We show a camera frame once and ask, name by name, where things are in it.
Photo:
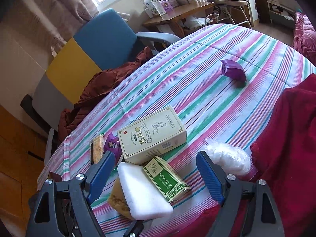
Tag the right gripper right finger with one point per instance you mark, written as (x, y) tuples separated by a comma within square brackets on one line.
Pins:
[(246, 208)]

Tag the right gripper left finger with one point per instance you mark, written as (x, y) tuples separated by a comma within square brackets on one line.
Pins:
[(64, 208)]

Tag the white plastic bag ball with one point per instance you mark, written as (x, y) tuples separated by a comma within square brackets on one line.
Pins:
[(233, 160)]

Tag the red fleece blanket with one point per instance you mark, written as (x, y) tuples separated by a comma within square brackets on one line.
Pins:
[(284, 156)]

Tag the wooden wardrobe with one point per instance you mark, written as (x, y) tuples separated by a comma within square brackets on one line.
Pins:
[(22, 152)]

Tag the yellow white sponge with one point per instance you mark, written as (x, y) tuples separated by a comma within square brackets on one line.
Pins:
[(135, 197)]

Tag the purple snack packet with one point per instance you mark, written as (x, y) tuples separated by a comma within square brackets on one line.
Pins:
[(112, 144)]

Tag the green tea box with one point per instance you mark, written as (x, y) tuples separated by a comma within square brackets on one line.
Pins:
[(166, 179)]

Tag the beige medicine box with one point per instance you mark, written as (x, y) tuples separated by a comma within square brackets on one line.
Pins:
[(153, 135)]

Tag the striped pink green tablecloth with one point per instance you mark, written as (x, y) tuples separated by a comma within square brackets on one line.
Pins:
[(188, 76)]

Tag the dark red jacket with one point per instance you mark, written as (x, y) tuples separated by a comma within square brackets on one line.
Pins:
[(99, 86)]

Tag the purple wrapped packet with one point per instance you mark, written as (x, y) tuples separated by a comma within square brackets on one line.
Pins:
[(233, 70)]

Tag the grey yellow blue chair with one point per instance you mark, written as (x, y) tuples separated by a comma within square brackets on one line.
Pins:
[(105, 42)]

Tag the pink floral curtain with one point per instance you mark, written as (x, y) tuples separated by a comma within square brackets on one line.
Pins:
[(49, 24)]

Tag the wooden side desk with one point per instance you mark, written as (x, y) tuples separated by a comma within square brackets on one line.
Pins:
[(173, 17)]

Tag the white boxes on desk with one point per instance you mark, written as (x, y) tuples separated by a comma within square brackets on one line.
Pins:
[(160, 7)]

